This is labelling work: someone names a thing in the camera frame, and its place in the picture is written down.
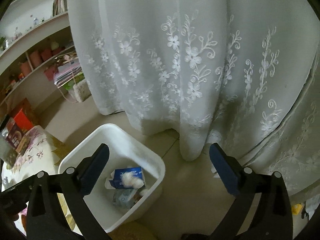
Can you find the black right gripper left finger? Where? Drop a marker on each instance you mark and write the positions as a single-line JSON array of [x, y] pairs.
[[57, 209]]

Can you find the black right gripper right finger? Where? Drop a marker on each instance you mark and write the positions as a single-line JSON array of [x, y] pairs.
[[261, 209]]

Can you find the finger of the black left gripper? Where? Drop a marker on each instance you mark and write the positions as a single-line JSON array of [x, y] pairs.
[[19, 196]]

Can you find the white plastic trash bin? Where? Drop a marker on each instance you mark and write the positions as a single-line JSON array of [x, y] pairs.
[[125, 151]]

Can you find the floral white tablecloth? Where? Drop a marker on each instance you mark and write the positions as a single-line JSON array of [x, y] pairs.
[[44, 153]]

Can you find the purple label jar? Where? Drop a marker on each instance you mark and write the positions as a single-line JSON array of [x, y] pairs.
[[11, 140]]

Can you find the red cardboard box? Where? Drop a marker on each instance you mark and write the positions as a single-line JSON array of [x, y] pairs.
[[24, 115]]

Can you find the blue tissue box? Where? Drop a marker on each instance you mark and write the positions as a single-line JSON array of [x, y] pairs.
[[115, 183]]

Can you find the teal crumpled packet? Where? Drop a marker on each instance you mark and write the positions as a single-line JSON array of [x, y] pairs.
[[126, 198]]

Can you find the white cotton ball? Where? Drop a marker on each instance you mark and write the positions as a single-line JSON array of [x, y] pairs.
[[131, 181]]

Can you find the white fluffy mat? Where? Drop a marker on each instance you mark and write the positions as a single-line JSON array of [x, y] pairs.
[[81, 91]]

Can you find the stack of colourful papers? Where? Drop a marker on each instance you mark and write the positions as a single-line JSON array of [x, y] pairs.
[[68, 74]]

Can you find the white embroidered lace curtain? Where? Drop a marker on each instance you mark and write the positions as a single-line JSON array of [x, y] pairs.
[[240, 73]]

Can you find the white wall shelf unit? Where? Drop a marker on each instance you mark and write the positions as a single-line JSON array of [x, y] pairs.
[[36, 33]]

